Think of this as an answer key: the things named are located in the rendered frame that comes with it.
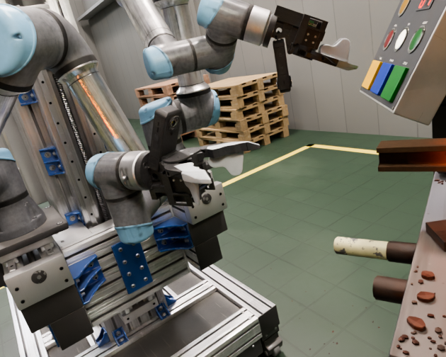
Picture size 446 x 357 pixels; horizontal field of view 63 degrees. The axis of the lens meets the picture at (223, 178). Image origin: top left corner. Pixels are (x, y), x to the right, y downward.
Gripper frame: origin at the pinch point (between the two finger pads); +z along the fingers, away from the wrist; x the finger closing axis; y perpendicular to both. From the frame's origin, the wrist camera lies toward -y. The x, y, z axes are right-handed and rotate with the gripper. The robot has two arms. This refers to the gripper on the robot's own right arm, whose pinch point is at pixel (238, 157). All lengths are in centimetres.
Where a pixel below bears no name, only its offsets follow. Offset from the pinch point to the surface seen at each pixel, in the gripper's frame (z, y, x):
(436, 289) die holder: 27.1, 8.4, 13.5
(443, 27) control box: 24.6, -10.7, -40.6
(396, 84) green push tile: 15.8, -1.0, -40.8
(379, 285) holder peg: 21.4, 11.9, 9.8
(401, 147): 23.0, -1.2, 1.5
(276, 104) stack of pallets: -169, 59, -357
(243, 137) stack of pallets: -189, 81, -300
